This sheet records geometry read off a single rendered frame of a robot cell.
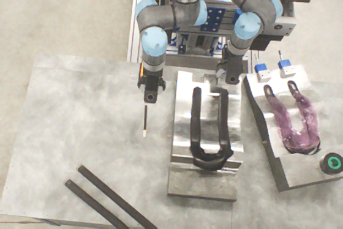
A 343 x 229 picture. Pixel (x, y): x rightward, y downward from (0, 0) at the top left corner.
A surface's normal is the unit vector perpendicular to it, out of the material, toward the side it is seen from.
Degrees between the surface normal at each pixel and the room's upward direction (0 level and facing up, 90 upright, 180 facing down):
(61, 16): 0
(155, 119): 0
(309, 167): 0
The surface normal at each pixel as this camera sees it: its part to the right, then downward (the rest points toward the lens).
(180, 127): 0.08, -0.74
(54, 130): 0.04, -0.34
